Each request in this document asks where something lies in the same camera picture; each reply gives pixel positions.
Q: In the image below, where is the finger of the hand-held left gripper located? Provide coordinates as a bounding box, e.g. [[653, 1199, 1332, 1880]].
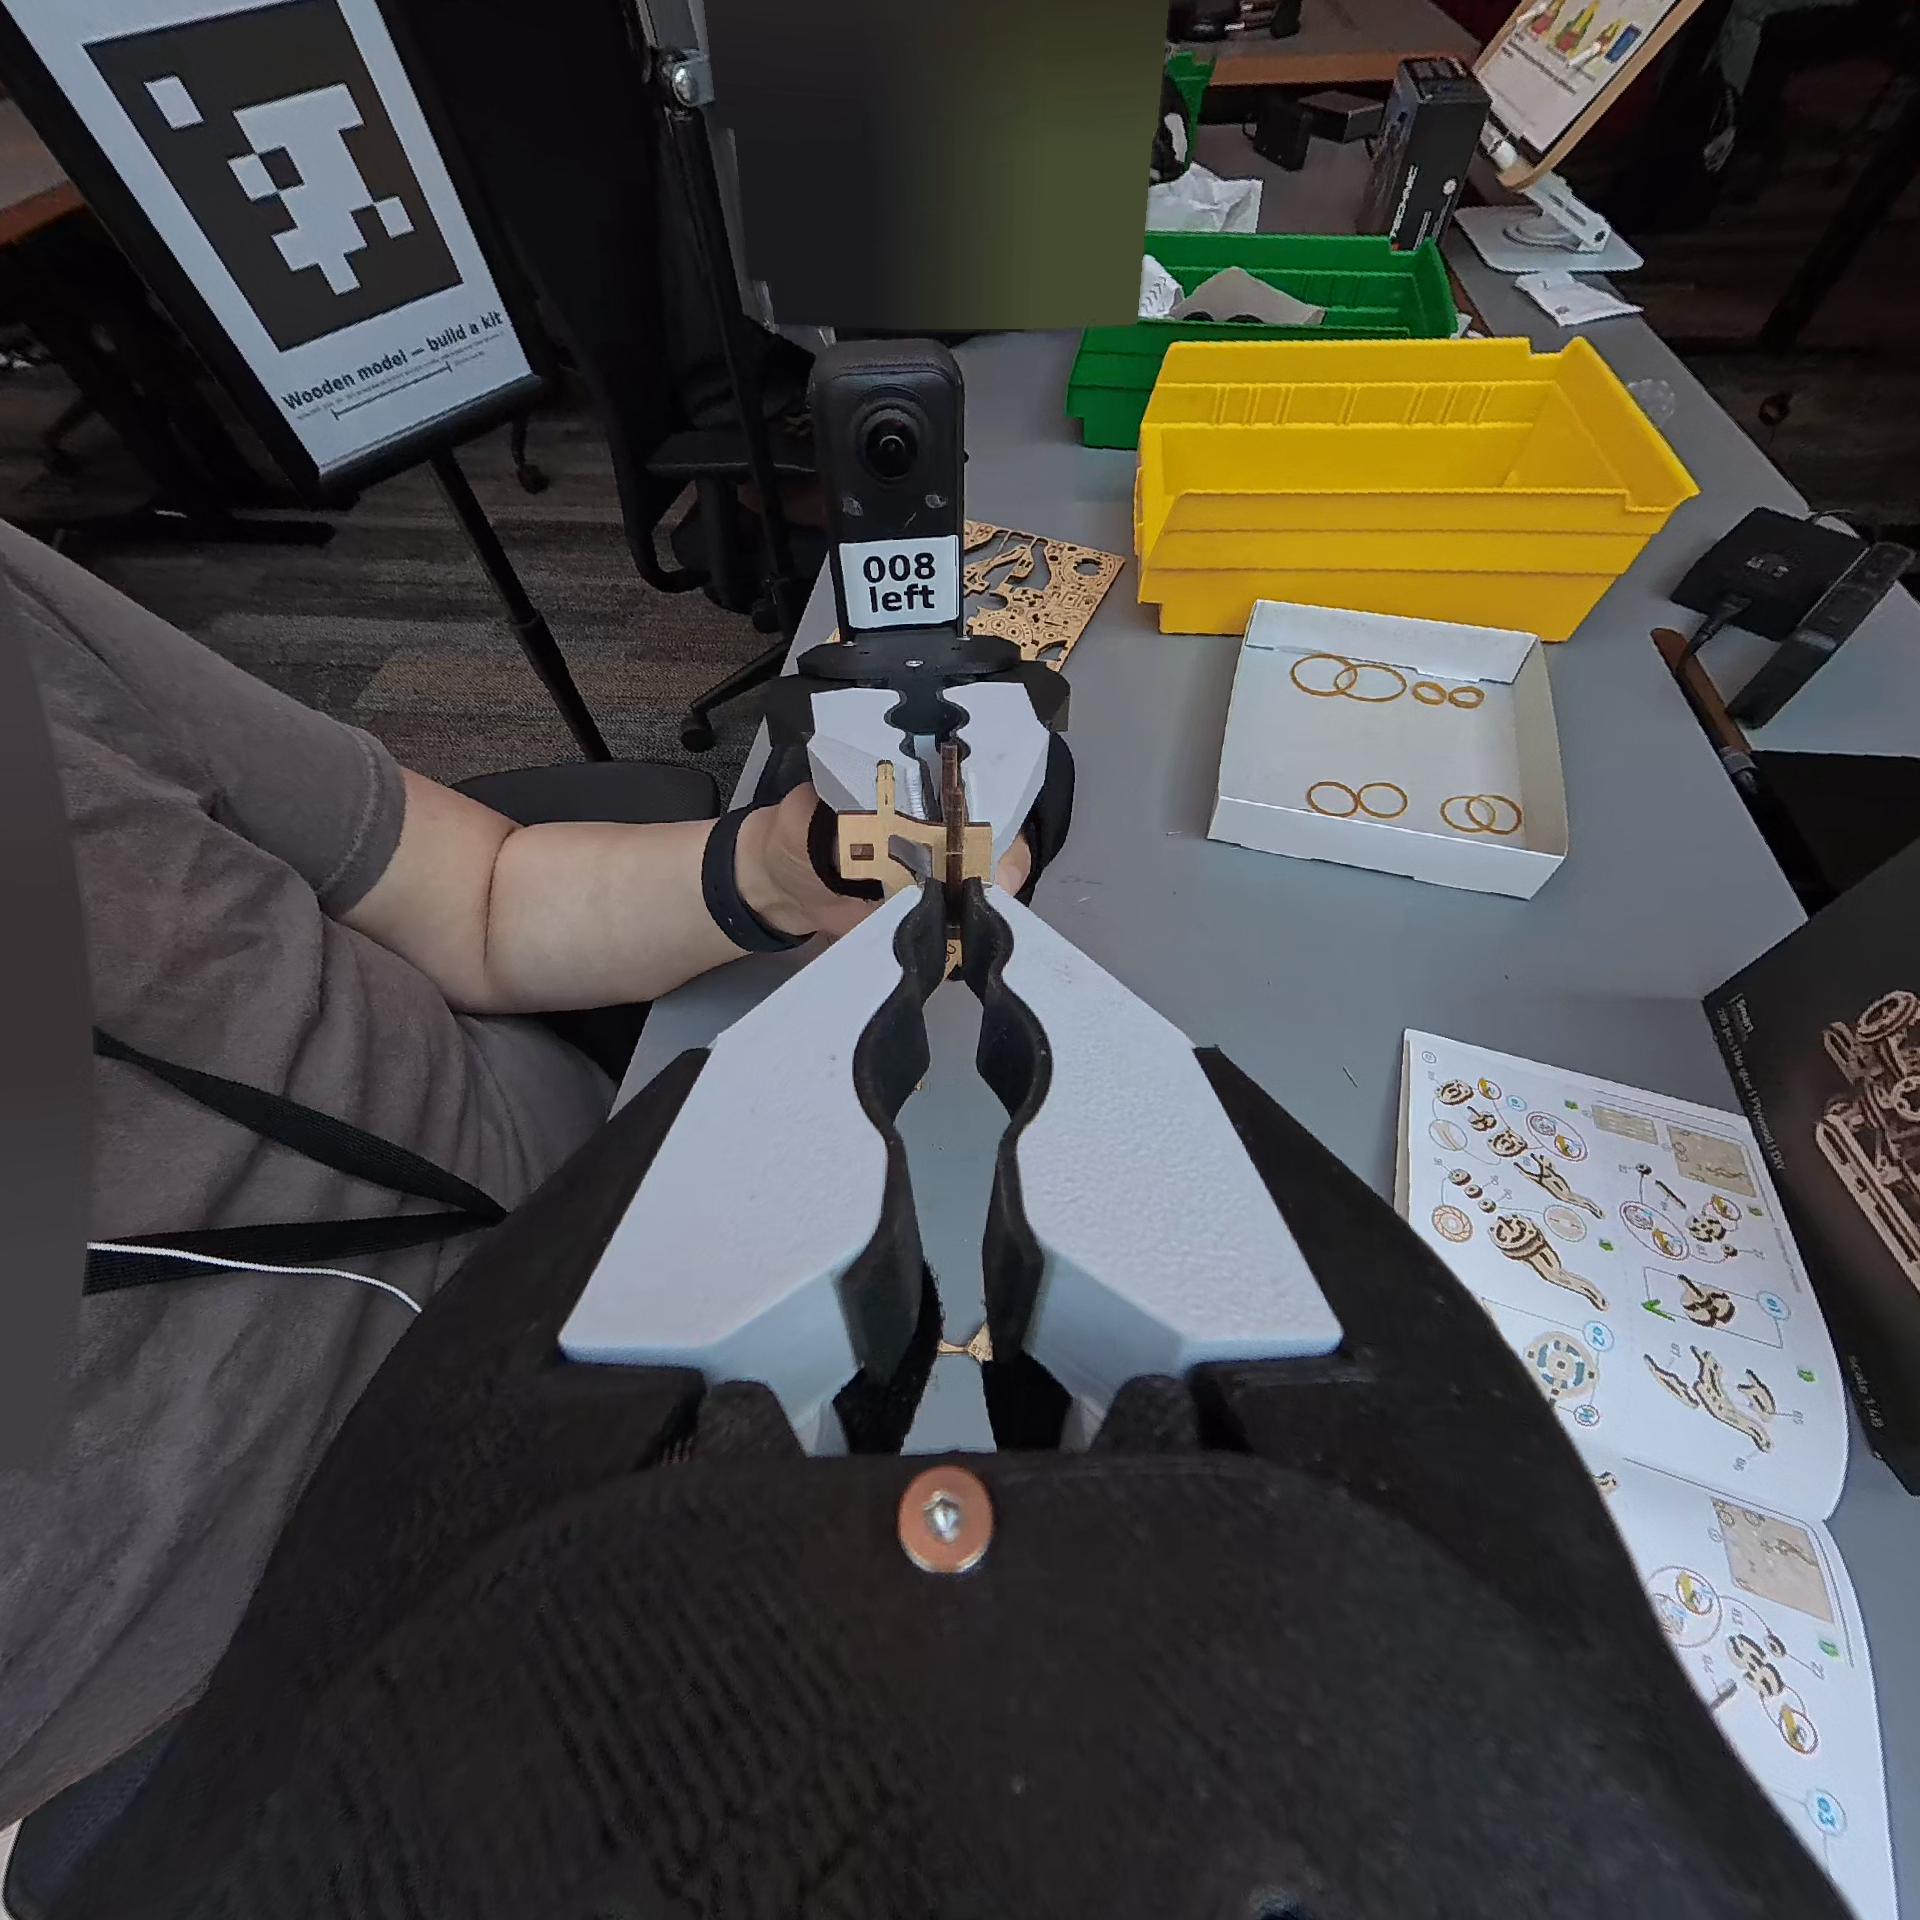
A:
[[807, 687, 939, 823], [945, 687, 1056, 828]]

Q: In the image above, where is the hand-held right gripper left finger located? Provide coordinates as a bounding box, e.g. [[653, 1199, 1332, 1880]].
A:
[[557, 881, 942, 1454]]

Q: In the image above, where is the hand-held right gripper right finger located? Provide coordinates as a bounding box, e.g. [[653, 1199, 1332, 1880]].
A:
[[958, 878, 1346, 1454]]

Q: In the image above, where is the pale cross-shaped wooden part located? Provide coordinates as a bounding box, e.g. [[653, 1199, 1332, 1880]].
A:
[[836, 761, 993, 904]]

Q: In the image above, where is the person's left forearm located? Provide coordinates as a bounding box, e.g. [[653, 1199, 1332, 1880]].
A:
[[338, 773, 753, 1013]]

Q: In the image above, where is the dark model kit box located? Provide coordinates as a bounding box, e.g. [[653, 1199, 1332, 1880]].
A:
[[1700, 842, 1920, 1464]]

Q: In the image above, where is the person's left hand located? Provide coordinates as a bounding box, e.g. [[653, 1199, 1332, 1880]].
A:
[[745, 793, 1040, 943]]

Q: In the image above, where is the green plastic bin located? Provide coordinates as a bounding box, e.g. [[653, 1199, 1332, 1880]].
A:
[[1060, 229, 1459, 449]]

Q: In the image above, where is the group of rubber bands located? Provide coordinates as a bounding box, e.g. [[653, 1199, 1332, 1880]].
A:
[[1289, 653, 1526, 836]]

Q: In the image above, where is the black sign stand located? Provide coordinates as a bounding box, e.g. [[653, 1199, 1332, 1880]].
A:
[[426, 450, 619, 765]]

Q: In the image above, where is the yellow plastic bin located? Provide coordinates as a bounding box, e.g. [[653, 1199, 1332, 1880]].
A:
[[1138, 515, 1635, 642], [1135, 338, 1700, 540]]

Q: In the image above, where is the white cardboard tray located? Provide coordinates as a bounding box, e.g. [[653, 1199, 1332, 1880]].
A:
[[1207, 600, 1569, 904]]

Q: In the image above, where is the brown sandpaper sheet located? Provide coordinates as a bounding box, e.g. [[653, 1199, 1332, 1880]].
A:
[[1168, 267, 1331, 324]]

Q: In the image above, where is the crumpled white tissue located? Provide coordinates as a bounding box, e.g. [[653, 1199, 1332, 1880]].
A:
[[1148, 159, 1264, 236]]

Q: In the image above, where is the illustrated instruction booklet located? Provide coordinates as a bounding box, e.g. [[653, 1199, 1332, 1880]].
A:
[[1394, 1026, 1909, 1920]]

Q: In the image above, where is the grey board on easel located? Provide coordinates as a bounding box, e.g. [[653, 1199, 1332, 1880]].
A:
[[627, 0, 723, 109]]

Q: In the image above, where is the grey background table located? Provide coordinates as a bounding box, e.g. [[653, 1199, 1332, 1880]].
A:
[[1168, 0, 1479, 95]]

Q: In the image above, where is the upright black carton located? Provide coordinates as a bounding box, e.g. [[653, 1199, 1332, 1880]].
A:
[[1357, 56, 1493, 245]]

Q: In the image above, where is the framed marker sign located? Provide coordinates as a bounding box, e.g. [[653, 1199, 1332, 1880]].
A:
[[0, 0, 543, 496]]

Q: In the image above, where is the white stand base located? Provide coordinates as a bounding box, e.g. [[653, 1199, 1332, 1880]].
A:
[[1458, 174, 1644, 275]]

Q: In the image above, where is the brown pencil tool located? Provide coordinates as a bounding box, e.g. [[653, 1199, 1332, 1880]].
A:
[[1652, 627, 1761, 798]]

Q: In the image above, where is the wooden instruction board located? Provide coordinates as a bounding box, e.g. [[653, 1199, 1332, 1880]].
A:
[[1468, 0, 1705, 194]]

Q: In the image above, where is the long black remote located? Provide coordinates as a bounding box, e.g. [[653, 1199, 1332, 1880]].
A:
[[1727, 540, 1918, 730]]

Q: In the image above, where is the black wrist strap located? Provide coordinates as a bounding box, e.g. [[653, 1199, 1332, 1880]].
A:
[[700, 799, 819, 954]]

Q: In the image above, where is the thin white cable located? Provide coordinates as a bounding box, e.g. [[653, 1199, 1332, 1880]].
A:
[[86, 1242, 424, 1316]]

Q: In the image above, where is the black shoulder strap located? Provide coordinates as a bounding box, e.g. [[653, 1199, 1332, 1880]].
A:
[[85, 1207, 497, 1298], [94, 1026, 510, 1223]]

